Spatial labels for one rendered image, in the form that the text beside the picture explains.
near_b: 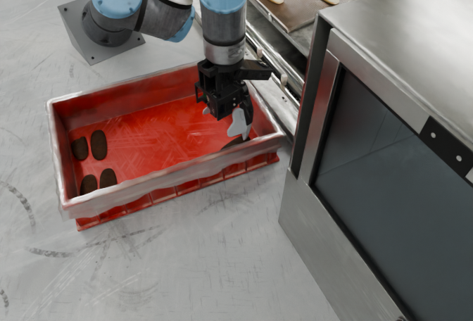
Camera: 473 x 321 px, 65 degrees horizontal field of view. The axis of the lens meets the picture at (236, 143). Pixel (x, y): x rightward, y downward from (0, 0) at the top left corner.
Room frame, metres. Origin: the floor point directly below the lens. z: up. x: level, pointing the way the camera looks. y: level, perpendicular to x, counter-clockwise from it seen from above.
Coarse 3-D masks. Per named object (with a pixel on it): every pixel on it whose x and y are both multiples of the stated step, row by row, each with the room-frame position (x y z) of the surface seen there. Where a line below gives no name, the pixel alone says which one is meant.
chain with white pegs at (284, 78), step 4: (248, 44) 0.99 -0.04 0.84; (252, 48) 0.97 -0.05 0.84; (260, 48) 0.93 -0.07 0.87; (256, 52) 0.95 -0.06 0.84; (260, 52) 0.92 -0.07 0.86; (260, 56) 0.92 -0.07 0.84; (264, 60) 0.91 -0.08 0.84; (268, 64) 0.89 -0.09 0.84; (272, 68) 0.87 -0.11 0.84; (272, 72) 0.86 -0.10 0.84; (276, 76) 0.84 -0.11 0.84; (284, 76) 0.80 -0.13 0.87; (280, 80) 0.82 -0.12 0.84; (284, 80) 0.80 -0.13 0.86; (284, 84) 0.80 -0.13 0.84; (288, 88) 0.79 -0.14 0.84; (292, 92) 0.77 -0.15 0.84; (296, 96) 0.75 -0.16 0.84; (300, 100) 0.73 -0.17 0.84
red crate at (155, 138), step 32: (192, 96) 0.77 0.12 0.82; (96, 128) 0.65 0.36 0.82; (128, 128) 0.65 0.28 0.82; (160, 128) 0.65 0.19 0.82; (192, 128) 0.65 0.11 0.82; (224, 128) 0.65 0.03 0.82; (96, 160) 0.54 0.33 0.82; (128, 160) 0.54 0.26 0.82; (160, 160) 0.54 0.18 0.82; (256, 160) 0.52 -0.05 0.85; (160, 192) 0.43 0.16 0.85; (96, 224) 0.37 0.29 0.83
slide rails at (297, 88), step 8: (248, 32) 1.04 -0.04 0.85; (256, 40) 1.00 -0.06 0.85; (248, 48) 0.95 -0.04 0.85; (264, 48) 0.95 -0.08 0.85; (256, 56) 0.91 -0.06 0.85; (272, 56) 0.91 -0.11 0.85; (272, 64) 0.88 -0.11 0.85; (280, 64) 0.88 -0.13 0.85; (280, 72) 0.84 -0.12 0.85; (288, 80) 0.80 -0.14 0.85; (296, 88) 0.77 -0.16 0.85; (288, 96) 0.74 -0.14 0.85; (296, 104) 0.71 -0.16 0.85
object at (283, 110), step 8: (200, 8) 1.16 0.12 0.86; (200, 16) 1.11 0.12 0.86; (200, 24) 1.11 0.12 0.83; (248, 56) 0.90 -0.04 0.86; (256, 80) 0.79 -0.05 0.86; (264, 80) 0.79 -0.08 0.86; (272, 80) 0.79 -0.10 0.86; (256, 88) 0.76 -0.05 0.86; (264, 88) 0.76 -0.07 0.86; (272, 88) 0.76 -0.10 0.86; (264, 96) 0.73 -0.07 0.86; (272, 96) 0.73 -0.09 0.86; (280, 96) 0.73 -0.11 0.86; (272, 104) 0.70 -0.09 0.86; (280, 104) 0.70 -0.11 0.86; (288, 104) 0.70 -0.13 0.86; (272, 112) 0.68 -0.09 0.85; (280, 112) 0.67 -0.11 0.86; (288, 112) 0.67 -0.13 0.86; (296, 112) 0.67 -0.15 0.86; (280, 120) 0.64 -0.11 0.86; (288, 120) 0.64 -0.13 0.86; (296, 120) 0.64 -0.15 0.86; (288, 128) 0.61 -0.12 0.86; (288, 136) 0.61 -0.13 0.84
